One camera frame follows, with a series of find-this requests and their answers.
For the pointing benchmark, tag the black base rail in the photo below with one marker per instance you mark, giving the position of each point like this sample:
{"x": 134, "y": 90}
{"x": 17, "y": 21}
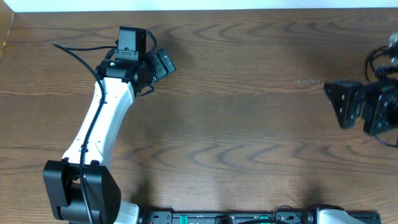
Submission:
{"x": 217, "y": 217}

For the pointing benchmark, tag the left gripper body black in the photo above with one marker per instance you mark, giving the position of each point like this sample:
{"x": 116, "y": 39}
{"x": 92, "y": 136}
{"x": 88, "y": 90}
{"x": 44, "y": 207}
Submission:
{"x": 159, "y": 65}

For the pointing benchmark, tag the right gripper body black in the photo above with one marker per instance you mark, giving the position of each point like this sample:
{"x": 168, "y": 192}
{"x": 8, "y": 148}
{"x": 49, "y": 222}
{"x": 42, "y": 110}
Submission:
{"x": 384, "y": 111}

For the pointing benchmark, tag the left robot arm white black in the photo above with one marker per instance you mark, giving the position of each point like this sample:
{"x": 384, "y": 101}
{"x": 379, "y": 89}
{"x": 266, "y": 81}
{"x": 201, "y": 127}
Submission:
{"x": 80, "y": 186}

